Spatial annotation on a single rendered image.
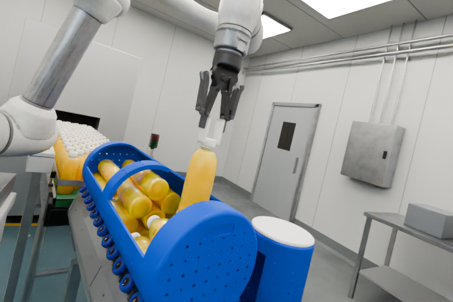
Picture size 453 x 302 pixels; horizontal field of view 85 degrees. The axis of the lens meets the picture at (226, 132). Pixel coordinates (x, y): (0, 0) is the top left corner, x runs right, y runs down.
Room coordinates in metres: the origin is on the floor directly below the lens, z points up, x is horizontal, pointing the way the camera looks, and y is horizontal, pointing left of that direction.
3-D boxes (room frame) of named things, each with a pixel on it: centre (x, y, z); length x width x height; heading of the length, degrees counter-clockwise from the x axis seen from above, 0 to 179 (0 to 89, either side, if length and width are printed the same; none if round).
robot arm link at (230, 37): (0.64, 0.04, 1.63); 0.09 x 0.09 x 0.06
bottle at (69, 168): (1.29, 0.75, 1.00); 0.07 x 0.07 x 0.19
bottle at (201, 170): (0.64, 0.04, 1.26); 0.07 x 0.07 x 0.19
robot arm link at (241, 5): (0.65, 0.04, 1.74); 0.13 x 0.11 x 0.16; 169
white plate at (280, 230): (1.10, -0.34, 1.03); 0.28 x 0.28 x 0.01
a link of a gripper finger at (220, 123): (0.65, 0.02, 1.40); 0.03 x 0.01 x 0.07; 39
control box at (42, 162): (1.28, 0.90, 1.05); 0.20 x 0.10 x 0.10; 38
